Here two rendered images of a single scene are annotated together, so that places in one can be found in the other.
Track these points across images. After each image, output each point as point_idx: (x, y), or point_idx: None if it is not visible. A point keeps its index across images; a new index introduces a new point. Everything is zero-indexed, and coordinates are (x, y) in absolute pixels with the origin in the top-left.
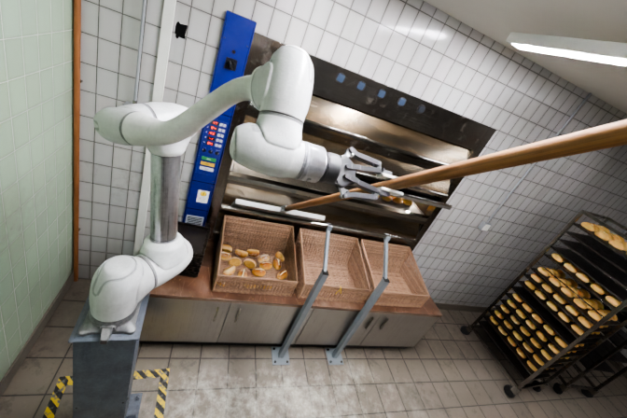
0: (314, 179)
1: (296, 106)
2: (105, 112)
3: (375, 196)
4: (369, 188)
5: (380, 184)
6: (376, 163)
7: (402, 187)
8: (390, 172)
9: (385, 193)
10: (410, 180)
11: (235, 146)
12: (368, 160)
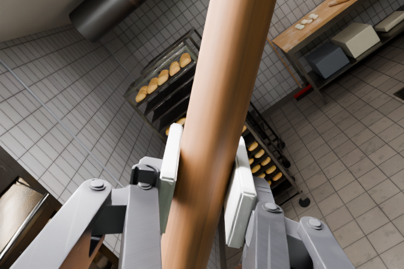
0: None
1: None
2: None
3: (312, 226)
4: (278, 251)
5: (186, 232)
6: (100, 201)
7: (253, 87)
8: (143, 161)
9: (260, 189)
10: (257, 9)
11: None
12: (74, 247)
